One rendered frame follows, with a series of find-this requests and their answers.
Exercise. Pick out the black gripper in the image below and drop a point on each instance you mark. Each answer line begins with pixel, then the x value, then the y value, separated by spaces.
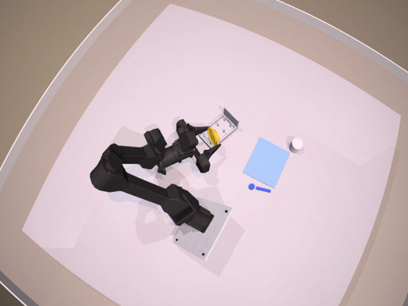
pixel 202 160

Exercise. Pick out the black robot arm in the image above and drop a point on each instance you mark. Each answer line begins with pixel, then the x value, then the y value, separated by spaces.
pixel 182 207

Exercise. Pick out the yellow plate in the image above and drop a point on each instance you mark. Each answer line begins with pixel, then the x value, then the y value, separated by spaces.
pixel 213 135

